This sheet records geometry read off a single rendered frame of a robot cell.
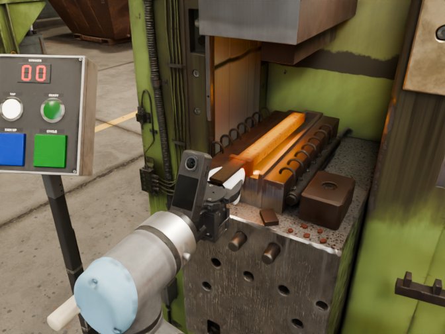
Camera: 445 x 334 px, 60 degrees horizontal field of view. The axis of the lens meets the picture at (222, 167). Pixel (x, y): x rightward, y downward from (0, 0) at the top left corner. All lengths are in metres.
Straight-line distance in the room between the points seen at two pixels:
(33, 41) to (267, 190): 5.41
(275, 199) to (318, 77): 0.51
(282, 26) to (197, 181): 0.30
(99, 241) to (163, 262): 1.78
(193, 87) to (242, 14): 0.33
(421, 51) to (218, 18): 0.37
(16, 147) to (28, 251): 1.42
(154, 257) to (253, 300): 0.47
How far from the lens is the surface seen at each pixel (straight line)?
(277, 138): 0.88
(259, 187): 0.84
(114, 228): 2.39
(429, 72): 0.80
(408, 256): 1.00
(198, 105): 1.02
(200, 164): 0.62
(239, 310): 1.02
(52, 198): 1.21
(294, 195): 0.83
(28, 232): 2.53
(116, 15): 7.10
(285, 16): 0.71
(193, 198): 0.62
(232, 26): 0.76
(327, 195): 0.82
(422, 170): 0.89
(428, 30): 0.79
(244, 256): 0.89
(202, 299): 1.07
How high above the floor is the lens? 1.41
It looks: 29 degrees down
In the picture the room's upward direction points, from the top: straight up
